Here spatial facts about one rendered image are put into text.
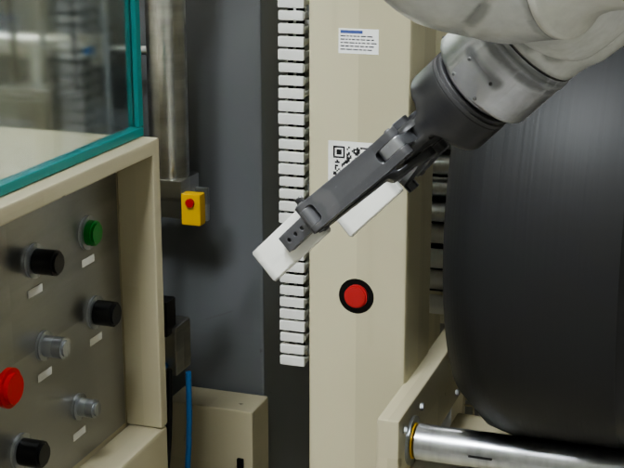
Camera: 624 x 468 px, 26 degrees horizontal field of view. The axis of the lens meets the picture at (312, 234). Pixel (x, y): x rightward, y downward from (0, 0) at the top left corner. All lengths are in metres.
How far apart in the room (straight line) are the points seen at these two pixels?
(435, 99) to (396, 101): 0.60
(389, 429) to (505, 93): 0.70
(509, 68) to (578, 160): 0.43
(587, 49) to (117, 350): 0.88
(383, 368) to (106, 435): 0.35
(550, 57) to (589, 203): 0.43
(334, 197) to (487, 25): 0.24
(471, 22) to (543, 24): 0.04
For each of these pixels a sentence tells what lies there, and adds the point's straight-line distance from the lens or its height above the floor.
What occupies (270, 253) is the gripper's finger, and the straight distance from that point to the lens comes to 1.08.
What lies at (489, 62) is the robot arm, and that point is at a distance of 1.00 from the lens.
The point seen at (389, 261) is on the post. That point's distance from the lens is 1.68.
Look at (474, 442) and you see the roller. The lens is 1.65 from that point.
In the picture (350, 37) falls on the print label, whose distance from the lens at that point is 1.63.
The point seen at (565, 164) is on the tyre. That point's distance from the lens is 1.41.
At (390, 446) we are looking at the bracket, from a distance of 1.63.
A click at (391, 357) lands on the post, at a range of 1.72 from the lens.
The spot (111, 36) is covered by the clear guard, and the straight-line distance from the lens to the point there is 1.57.
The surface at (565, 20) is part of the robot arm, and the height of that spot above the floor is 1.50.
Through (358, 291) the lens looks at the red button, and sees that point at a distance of 1.69.
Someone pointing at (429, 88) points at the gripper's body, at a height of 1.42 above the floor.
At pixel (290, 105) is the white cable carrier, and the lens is 1.68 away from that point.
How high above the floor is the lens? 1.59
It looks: 16 degrees down
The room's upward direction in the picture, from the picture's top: straight up
